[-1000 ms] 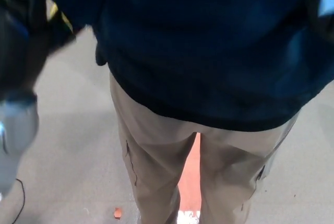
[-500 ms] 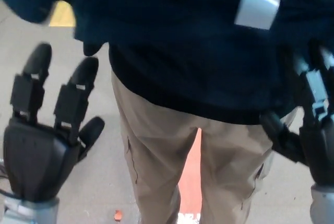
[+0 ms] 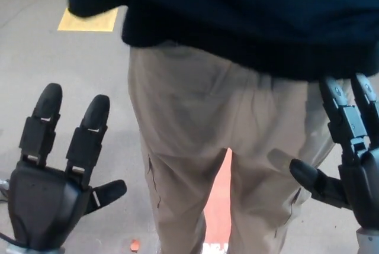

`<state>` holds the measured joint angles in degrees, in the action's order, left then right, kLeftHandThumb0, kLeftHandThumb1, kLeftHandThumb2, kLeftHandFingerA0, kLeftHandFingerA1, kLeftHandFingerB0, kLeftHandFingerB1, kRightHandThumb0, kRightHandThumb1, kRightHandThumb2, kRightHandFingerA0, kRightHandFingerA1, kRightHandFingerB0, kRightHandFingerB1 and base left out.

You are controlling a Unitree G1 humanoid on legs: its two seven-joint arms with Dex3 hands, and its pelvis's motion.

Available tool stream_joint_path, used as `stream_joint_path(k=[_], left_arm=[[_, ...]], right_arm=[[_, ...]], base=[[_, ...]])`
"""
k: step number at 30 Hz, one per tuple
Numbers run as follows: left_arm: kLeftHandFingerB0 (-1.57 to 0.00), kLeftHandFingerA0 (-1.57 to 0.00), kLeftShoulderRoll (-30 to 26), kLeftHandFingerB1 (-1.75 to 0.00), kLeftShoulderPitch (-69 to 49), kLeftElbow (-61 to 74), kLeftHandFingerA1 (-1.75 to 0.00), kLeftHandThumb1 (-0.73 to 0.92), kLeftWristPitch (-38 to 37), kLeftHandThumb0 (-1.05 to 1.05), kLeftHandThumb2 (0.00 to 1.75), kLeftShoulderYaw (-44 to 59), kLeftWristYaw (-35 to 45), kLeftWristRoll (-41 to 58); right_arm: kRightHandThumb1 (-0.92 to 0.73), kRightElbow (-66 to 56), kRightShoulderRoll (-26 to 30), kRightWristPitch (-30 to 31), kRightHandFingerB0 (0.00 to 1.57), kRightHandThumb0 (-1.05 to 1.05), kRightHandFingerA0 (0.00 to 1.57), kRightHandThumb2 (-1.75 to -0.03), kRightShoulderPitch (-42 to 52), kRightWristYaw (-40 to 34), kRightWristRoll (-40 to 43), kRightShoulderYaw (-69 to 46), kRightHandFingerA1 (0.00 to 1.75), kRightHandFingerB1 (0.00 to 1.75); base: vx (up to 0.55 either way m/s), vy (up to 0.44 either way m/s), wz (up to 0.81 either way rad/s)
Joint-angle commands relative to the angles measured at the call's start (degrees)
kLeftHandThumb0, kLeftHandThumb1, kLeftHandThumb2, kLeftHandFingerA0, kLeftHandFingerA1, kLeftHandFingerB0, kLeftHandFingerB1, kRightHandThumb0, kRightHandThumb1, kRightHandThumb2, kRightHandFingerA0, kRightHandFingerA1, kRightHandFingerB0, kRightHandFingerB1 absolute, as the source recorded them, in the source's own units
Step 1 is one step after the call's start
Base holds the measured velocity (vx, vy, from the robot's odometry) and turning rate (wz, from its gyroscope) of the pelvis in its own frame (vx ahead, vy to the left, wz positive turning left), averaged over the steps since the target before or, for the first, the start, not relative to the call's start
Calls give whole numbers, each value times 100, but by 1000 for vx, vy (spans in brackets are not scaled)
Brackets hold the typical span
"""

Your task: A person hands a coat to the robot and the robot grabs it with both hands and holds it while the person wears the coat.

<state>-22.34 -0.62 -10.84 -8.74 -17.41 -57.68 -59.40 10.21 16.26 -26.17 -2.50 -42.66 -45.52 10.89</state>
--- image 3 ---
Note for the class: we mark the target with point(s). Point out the small orange floor scrap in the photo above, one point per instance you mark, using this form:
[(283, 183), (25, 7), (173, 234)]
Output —
[(135, 244)]

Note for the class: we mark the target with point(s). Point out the dark navy coat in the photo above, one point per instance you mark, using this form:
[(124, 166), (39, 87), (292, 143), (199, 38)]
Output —
[(237, 14)]

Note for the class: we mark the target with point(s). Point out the beige trousers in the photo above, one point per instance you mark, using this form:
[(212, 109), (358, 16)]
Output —
[(189, 112)]

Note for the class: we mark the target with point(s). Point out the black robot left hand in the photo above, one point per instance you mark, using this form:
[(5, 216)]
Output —
[(44, 203)]

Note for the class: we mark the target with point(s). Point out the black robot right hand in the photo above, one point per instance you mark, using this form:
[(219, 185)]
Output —
[(367, 189)]

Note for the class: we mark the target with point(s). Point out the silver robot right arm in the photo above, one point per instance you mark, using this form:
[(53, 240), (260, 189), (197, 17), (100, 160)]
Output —
[(368, 240)]

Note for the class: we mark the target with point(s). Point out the yellow floor marker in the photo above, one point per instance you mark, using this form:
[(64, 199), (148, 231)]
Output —
[(89, 23)]

